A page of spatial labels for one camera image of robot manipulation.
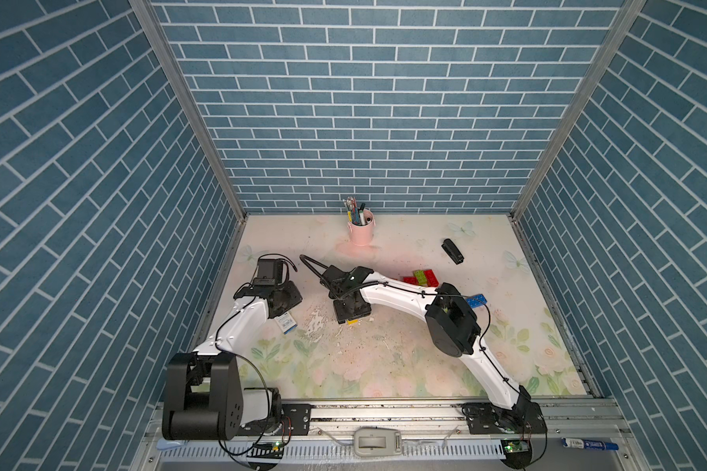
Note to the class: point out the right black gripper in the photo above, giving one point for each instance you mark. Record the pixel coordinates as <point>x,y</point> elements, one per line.
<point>342,316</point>

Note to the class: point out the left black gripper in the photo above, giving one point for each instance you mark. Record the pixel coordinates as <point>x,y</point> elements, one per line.
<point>295,296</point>

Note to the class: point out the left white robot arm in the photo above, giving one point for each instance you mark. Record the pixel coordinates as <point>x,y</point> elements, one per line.
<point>204,399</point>

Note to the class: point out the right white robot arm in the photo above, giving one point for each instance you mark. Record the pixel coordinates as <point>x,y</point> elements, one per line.
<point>453,328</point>

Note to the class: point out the lime lego brick top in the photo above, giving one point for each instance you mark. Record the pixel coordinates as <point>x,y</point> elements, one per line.
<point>421,278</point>

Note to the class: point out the red lego brick top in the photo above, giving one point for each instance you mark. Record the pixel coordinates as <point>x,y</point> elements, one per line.
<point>431,279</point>

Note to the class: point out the blue lego brick right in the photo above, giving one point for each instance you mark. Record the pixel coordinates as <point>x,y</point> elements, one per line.
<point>477,301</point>

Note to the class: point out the white blue small box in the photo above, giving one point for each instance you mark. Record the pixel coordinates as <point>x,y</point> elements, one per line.
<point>286,323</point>

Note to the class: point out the pink pen cup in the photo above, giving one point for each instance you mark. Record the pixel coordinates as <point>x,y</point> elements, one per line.
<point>362,235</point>

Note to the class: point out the pens in cup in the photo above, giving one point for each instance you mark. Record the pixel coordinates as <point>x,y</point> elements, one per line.
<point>355,211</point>

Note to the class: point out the black stapler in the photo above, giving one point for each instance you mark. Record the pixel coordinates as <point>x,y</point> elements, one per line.
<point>453,251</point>

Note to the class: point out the white handheld device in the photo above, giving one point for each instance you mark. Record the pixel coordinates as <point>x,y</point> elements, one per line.
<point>371,442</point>

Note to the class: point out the blue white marker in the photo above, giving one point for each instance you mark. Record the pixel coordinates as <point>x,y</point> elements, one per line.
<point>574,443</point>

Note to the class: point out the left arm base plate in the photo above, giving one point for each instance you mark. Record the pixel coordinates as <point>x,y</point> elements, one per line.
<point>293,419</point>

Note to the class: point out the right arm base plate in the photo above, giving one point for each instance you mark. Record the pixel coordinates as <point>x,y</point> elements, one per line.
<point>483,418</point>

